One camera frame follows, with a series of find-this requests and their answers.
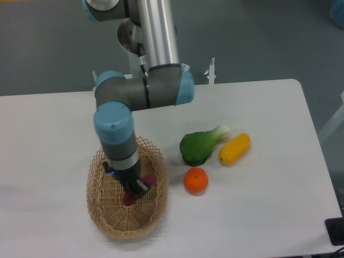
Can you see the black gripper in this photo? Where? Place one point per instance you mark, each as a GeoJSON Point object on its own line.
{"type": "Point", "coordinates": [129, 179]}

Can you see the purple sweet potato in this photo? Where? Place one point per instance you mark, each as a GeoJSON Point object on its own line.
{"type": "Point", "coordinates": [151, 179]}

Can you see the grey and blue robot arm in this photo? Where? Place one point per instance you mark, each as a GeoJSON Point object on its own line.
{"type": "Point", "coordinates": [163, 82]}

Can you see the woven wicker basket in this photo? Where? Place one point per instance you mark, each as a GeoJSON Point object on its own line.
{"type": "Point", "coordinates": [105, 196]}

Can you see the orange tangerine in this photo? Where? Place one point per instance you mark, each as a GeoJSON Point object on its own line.
{"type": "Point", "coordinates": [196, 180]}

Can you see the green bok choy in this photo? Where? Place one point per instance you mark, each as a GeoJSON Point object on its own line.
{"type": "Point", "coordinates": [197, 147]}

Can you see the black device at table edge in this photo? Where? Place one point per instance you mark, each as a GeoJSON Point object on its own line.
{"type": "Point", "coordinates": [334, 228]}

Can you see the blue object top right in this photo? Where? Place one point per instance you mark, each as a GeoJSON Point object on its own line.
{"type": "Point", "coordinates": [337, 12]}

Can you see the white frame at right edge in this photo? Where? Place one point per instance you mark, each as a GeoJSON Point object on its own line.
{"type": "Point", "coordinates": [332, 124]}

